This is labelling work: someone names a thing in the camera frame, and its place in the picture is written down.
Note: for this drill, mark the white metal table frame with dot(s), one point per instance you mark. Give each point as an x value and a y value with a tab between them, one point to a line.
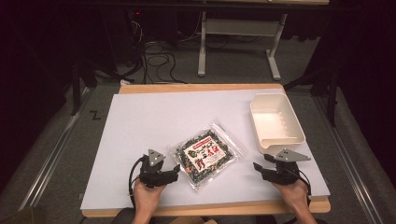
239	28

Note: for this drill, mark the white table mat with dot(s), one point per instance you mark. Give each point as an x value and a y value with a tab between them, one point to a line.
149	124

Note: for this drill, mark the clear packet of dark beans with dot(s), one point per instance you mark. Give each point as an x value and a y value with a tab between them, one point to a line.
205	155

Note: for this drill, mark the person's left hand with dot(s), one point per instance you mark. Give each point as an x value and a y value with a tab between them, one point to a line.
148	197

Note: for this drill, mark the person's lap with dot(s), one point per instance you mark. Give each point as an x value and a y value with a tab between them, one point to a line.
193	220

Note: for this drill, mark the black metal stand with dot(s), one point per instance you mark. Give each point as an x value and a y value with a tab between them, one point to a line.
76	87
331	90

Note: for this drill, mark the white plug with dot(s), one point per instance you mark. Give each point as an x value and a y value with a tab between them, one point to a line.
124	82

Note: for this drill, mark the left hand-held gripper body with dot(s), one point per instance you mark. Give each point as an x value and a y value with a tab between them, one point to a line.
153	174

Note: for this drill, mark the white plastic bin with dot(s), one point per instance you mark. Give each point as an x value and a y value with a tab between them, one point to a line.
275	124

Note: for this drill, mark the person's right hand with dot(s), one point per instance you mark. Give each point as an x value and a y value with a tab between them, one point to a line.
292	194

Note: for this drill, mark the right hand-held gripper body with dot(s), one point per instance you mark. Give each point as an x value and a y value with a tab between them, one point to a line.
286	169

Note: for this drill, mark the aluminium floor rail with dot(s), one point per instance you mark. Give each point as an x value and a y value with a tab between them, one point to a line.
53	152
348	155

